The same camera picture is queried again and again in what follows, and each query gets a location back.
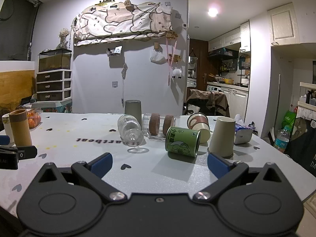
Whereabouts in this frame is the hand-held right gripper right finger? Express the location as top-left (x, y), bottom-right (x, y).
top-left (194, 154), bottom-right (291, 204)

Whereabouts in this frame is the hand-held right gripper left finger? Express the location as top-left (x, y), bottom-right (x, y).
top-left (30, 152), bottom-right (128, 204)

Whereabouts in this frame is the beige plastic cup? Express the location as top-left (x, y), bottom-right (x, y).
top-left (208, 117), bottom-right (236, 158)

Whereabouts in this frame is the clear ribbed glass cup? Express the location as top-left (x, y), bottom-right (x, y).
top-left (117, 114), bottom-right (149, 153)

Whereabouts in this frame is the brown and white paper cup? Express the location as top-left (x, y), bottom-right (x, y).
top-left (187, 113), bottom-right (211, 144)

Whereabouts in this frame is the grey plastic cup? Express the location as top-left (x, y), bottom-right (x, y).
top-left (124, 100), bottom-right (143, 126)

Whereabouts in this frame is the brown cardboard tube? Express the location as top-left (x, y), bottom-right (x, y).
top-left (9, 109), bottom-right (33, 147)

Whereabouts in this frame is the plastic box of oranges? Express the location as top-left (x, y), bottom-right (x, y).
top-left (27, 109), bottom-right (42, 129)

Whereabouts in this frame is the white tissue pack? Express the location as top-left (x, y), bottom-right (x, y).
top-left (233, 114), bottom-right (255, 145)

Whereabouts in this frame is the green tin can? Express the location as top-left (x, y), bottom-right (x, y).
top-left (165, 126), bottom-right (201, 158)

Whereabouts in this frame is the wooden partition with white top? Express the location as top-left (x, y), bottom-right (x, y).
top-left (0, 60), bottom-right (35, 131)

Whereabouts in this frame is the chair with brown jacket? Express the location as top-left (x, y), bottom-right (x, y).
top-left (186, 89), bottom-right (230, 118)

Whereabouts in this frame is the plastic water bottle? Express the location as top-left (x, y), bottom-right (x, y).
top-left (274, 125), bottom-right (291, 153)

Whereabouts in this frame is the clear glass with brown sleeves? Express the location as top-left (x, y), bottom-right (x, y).
top-left (142, 113), bottom-right (177, 142)

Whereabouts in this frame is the white drawer cabinet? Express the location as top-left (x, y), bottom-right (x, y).
top-left (36, 70), bottom-right (72, 102)

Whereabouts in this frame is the white washing machine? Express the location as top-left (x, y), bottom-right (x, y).
top-left (206, 85), bottom-right (224, 95)

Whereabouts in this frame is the green shopping bag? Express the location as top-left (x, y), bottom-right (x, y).
top-left (281, 110), bottom-right (298, 134)

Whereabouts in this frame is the black printed cloth bag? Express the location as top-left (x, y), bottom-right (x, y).
top-left (284, 106), bottom-right (316, 179)

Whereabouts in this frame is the glass aquarium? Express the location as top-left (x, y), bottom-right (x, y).
top-left (38, 49), bottom-right (72, 72)

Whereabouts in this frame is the brown wooden door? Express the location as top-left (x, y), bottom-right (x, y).
top-left (189, 39), bottom-right (223, 92)

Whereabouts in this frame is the white shelf with bottles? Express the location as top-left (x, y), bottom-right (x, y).
top-left (297, 81), bottom-right (316, 114)

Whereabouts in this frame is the vase of dried flowers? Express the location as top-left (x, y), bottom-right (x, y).
top-left (56, 28), bottom-right (70, 50)

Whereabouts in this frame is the pink ribbon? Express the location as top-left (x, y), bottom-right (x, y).
top-left (166, 38), bottom-right (178, 87)

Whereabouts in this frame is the white hanging bag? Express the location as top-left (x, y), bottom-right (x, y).
top-left (150, 49), bottom-right (167, 64)

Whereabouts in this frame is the row of white kitchen cabinets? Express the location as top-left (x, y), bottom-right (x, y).
top-left (208, 20), bottom-right (251, 53)

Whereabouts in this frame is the printed blanket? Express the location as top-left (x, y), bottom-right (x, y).
top-left (73, 2), bottom-right (173, 46)

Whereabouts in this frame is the white mop handle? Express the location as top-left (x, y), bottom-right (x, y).
top-left (271, 74), bottom-right (282, 141)

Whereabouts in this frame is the white wall cabinet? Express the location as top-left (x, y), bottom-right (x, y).
top-left (267, 2), bottom-right (301, 46)

